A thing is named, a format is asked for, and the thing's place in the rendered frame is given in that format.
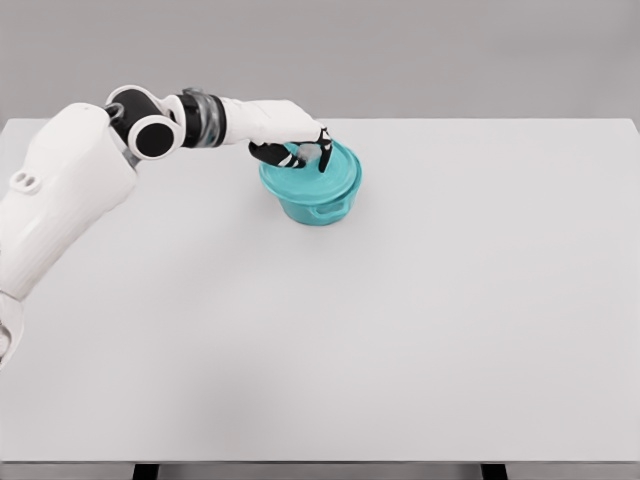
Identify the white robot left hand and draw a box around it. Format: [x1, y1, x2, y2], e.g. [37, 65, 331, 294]
[248, 99, 333, 175]

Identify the teal pot lid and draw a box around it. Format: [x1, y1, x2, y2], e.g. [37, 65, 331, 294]
[258, 138, 362, 207]

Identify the teal pot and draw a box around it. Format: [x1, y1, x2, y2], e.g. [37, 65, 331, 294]
[260, 160, 363, 226]

